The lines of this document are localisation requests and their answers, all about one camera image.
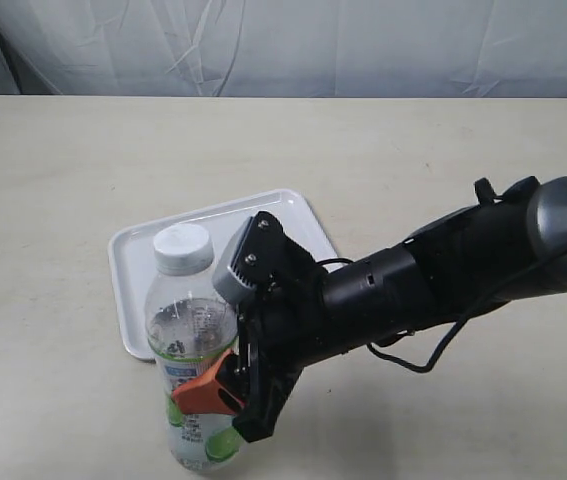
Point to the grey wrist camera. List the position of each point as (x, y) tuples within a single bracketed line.
[(249, 257)]

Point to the clear plastic drink bottle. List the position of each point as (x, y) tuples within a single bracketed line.
[(188, 326)]

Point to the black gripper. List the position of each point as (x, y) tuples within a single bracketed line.
[(284, 328)]

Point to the white rectangular tray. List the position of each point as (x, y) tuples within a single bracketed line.
[(132, 263)]

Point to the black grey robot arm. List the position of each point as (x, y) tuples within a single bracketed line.
[(507, 246)]

